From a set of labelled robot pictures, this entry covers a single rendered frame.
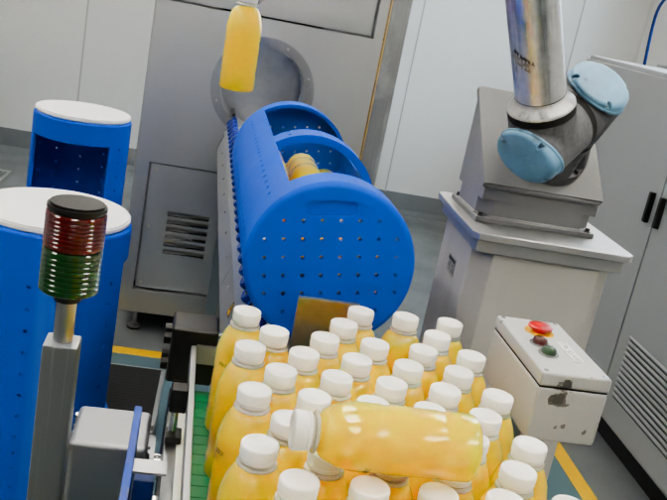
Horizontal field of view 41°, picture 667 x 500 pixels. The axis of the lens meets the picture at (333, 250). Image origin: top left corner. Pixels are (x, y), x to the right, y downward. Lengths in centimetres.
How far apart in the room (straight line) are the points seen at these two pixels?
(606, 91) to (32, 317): 109
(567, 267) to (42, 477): 105
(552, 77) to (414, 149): 520
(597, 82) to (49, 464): 110
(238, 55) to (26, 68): 498
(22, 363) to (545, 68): 104
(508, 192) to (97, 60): 506
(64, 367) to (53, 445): 10
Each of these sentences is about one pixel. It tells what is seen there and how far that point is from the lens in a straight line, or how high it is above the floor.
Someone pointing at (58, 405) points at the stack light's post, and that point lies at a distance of 105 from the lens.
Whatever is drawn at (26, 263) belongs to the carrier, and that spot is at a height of 97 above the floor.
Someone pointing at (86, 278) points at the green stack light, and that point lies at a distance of 98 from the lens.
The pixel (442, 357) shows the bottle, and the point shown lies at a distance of 128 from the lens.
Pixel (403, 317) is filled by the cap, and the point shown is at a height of 108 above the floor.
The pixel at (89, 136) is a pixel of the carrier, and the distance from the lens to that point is 266.
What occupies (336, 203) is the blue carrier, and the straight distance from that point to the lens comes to 142.
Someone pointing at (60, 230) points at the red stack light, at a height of 123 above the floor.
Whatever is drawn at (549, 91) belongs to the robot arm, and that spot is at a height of 143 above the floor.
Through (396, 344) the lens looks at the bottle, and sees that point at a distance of 131.
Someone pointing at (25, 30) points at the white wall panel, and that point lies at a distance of 662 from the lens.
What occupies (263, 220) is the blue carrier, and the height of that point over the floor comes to 115.
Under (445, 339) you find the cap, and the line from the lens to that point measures 127.
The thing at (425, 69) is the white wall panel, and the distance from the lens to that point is 660.
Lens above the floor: 152
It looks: 16 degrees down
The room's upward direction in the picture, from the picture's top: 11 degrees clockwise
